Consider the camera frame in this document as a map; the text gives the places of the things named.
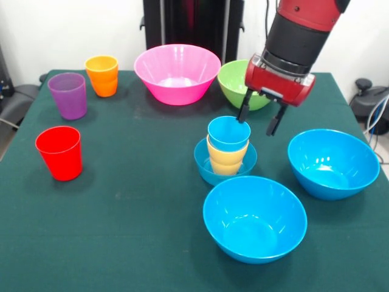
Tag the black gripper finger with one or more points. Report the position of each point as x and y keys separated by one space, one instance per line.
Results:
x=244 y=108
x=275 y=123

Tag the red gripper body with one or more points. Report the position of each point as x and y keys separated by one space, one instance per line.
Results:
x=273 y=83

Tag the green bowl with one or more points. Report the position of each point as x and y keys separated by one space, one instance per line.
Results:
x=231 y=85

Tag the blue cup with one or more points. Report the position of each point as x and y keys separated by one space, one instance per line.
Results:
x=228 y=134

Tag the yellow cup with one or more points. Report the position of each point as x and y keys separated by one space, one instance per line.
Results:
x=226 y=159

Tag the small blue bowl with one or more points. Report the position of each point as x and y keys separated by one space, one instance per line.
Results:
x=202 y=170

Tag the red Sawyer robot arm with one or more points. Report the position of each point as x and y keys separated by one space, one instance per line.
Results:
x=298 y=33

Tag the large blue bowl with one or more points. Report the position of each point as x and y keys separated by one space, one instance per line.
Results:
x=334 y=170
x=255 y=231

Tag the pink bowl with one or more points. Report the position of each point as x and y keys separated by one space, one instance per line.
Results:
x=176 y=70

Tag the black chair base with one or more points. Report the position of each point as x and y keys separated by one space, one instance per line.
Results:
x=364 y=103

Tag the orange cup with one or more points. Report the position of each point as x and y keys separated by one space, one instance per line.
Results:
x=103 y=79

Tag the dark green tablecloth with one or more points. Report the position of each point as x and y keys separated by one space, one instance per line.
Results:
x=121 y=228

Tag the purple cup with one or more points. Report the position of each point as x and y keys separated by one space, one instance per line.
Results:
x=68 y=100

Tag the red cup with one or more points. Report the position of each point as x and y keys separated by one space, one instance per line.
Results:
x=60 y=158

